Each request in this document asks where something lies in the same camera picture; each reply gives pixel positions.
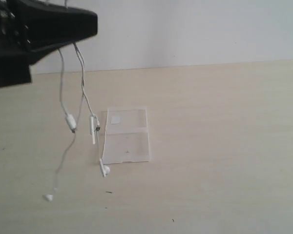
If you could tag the clear plastic storage case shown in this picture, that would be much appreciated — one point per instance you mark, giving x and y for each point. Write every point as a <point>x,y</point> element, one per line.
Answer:
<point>126,135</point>

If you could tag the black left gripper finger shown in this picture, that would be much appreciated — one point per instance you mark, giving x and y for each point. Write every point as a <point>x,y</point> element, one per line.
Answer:
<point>44,25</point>
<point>36,53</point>

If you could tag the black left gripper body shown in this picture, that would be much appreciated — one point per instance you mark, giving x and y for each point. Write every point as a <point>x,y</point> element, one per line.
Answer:
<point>14,66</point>

